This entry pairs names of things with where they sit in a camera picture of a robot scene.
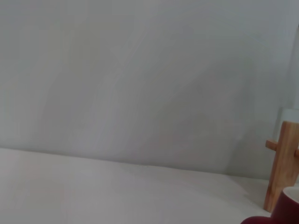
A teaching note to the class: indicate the red ceramic cup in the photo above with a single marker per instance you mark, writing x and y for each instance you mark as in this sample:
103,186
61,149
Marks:
286,207

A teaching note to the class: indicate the wooden dispenser stand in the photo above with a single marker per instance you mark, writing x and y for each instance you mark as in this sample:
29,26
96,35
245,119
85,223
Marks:
283,163

